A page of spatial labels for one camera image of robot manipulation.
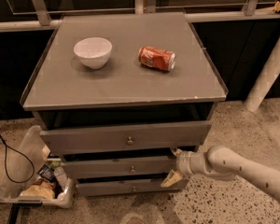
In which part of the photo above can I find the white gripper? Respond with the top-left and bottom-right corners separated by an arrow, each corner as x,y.
161,147 -> 195,188

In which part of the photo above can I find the grey drawer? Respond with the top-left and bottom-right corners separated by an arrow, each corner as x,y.
40,120 -> 211,155
76,178 -> 188,197
63,156 -> 176,179

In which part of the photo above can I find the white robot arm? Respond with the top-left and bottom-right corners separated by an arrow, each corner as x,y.
161,146 -> 280,203

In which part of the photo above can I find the grey top drawer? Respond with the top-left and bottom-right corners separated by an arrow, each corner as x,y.
40,120 -> 211,155

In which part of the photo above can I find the grey drawer cabinet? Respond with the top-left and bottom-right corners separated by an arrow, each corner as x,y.
21,13 -> 227,184

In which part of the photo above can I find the grey bottom drawer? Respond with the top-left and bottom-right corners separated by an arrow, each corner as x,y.
76,178 -> 188,197

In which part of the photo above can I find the red soda can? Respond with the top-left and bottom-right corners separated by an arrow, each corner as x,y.
138,46 -> 176,72

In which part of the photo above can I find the white diagonal pole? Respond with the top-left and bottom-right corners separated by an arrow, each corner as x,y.
244,36 -> 280,112

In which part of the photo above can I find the dark blue snack packet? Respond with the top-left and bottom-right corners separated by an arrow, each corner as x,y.
37,164 -> 56,182

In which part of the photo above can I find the yellow snack bag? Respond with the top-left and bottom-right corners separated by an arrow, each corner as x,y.
21,179 -> 55,199

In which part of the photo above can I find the white ceramic bowl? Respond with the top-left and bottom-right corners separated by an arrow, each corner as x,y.
74,37 -> 113,69

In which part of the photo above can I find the clear plastic storage bin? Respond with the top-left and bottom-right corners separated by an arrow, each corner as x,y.
0,125 -> 74,208

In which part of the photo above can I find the metal railing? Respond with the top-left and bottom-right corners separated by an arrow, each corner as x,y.
0,0 -> 280,33

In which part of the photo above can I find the black cable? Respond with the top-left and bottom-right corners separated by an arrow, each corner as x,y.
0,121 -> 35,184

